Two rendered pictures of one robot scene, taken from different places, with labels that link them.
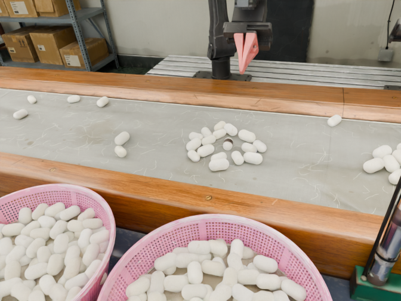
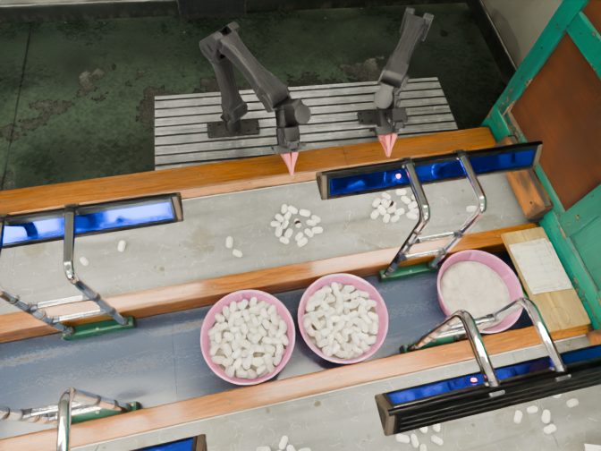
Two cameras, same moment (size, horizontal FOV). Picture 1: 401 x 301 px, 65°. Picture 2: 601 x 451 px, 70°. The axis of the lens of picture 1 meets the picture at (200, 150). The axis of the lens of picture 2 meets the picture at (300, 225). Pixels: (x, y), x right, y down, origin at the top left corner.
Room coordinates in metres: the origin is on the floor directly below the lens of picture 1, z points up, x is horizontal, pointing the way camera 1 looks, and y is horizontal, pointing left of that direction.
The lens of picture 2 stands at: (0.02, 0.36, 2.00)
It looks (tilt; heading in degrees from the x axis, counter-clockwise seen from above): 63 degrees down; 319
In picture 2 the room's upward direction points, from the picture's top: 8 degrees clockwise
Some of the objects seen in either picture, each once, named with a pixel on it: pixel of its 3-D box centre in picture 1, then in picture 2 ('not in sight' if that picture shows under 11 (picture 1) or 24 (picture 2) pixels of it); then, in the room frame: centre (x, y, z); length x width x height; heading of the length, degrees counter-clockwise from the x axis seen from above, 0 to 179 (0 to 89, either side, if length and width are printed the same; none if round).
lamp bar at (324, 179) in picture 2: not in sight; (431, 165); (0.35, -0.35, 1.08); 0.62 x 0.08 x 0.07; 69
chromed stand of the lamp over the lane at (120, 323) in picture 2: not in sight; (72, 279); (0.63, 0.59, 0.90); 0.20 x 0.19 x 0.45; 69
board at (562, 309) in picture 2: not in sight; (544, 276); (-0.06, -0.61, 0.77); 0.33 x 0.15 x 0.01; 159
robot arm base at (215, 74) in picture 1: (221, 67); (232, 122); (1.02, -0.10, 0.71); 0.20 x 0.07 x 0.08; 65
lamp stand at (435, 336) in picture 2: not in sight; (470, 359); (-0.10, -0.17, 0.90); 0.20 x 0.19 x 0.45; 69
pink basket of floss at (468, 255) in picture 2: not in sight; (474, 293); (0.02, -0.41, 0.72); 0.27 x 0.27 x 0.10
